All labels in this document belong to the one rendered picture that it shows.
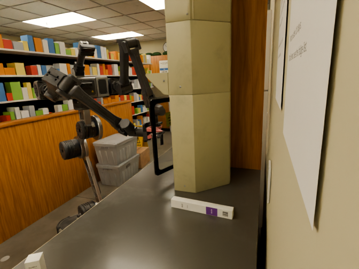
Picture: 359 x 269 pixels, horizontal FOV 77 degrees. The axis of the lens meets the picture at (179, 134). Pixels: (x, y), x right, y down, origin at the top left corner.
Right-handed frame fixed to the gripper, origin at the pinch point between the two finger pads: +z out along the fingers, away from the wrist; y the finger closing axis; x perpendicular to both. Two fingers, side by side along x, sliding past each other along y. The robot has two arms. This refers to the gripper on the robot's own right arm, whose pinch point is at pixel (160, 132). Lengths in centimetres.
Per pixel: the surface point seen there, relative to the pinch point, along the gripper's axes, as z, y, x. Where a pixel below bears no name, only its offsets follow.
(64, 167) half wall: -184, -74, 91
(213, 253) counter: 40, -26, -49
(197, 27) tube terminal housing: 26, 48, -11
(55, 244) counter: -13, -26, -61
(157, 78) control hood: 6.9, 28.5, -13.5
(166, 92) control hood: 10.9, 22.3, -13.4
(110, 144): -145, -55, 137
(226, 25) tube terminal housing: 36, 50, -1
